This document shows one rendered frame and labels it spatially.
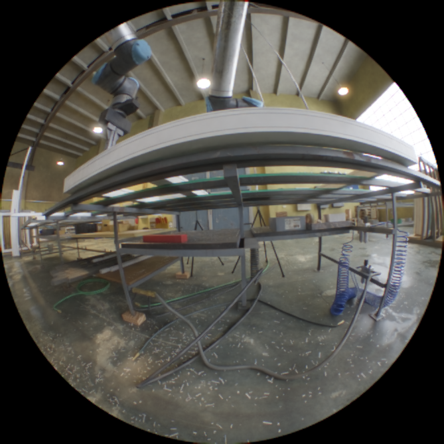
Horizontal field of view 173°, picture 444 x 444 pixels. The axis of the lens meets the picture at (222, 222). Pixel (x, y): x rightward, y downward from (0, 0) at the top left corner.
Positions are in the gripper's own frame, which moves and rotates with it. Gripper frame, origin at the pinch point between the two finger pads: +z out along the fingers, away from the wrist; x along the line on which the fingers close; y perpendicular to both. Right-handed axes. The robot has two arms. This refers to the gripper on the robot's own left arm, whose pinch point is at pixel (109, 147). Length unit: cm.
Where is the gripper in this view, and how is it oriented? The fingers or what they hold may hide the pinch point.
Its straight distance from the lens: 55.6
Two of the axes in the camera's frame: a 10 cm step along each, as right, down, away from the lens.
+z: 0.6, 10.0, 0.1
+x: -1.6, 0.2, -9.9
